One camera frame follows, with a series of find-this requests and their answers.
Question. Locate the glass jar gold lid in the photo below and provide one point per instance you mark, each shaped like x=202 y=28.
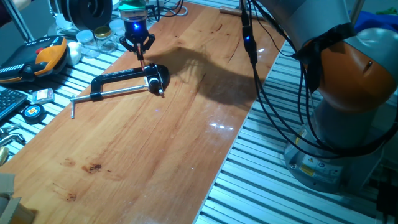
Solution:
x=104 y=39

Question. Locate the black computer keyboard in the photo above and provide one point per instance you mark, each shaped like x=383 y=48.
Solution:
x=9 y=101

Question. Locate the grey metal slanted pole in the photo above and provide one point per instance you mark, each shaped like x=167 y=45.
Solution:
x=18 y=20

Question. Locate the blue plastic bag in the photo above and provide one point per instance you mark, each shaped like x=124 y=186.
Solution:
x=379 y=20

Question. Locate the black round tape measure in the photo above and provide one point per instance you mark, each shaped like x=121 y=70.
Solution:
x=33 y=112

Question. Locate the varnished wooden board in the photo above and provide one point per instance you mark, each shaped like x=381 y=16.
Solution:
x=140 y=149

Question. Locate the small matchbox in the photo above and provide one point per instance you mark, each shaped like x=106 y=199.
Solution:
x=43 y=96

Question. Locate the white rounded figurine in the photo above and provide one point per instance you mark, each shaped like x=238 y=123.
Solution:
x=74 y=53

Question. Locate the silver orange robot arm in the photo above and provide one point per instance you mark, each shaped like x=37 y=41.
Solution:
x=351 y=68

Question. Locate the red black striped pencil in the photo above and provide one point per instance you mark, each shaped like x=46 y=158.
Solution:
x=141 y=63

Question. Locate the white power strip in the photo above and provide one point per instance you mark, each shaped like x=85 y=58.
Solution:
x=156 y=3

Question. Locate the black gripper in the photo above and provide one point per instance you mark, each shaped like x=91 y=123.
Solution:
x=136 y=31

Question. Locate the person's bare hand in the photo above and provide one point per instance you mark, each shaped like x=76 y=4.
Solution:
x=22 y=3

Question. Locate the black filament spool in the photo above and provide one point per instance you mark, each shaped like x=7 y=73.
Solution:
x=87 y=12

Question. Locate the black metal C-clamp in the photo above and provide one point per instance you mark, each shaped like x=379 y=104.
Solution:
x=118 y=74

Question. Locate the chrome pipe fitting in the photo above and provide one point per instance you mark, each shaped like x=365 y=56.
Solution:
x=12 y=138

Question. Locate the orange black teach pendant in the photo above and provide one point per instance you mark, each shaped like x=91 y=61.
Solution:
x=37 y=59

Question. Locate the dark sleeved forearm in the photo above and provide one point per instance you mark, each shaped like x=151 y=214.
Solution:
x=7 y=17

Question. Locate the clear jar white lid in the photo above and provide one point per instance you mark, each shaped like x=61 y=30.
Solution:
x=116 y=27
x=85 y=42

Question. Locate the green crumpled item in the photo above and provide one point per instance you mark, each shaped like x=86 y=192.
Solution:
x=388 y=11

